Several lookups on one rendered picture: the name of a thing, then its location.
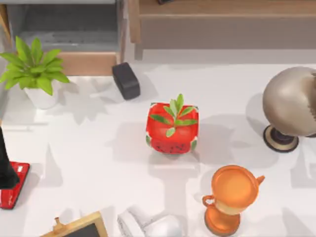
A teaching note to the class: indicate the red watermelon plant pot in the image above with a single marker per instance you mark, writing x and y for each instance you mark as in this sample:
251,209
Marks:
172,130

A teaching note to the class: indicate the black rounded box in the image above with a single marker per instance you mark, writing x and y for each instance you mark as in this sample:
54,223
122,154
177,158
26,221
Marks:
126,80

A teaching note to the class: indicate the pale wooden drawer front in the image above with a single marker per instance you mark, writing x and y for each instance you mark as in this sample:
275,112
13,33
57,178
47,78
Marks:
86,63

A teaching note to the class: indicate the orange trophy cup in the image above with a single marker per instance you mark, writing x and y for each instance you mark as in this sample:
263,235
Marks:
230,195

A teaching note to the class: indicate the wooden open shelf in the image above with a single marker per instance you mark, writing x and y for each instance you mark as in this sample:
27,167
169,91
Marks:
222,27

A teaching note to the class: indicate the black object on shelf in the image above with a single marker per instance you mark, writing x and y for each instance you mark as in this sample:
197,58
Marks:
166,1

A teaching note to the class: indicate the grey pierced drawer inside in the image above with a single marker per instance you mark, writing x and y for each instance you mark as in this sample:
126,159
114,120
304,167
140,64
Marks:
66,27

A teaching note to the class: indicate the green plant in white pot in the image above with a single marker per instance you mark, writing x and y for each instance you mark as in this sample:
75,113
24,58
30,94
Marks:
34,71

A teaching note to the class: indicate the wooden framed blackboard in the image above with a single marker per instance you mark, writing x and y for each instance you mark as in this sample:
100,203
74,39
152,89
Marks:
79,225

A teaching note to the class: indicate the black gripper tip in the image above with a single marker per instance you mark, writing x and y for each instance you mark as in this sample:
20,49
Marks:
5,160

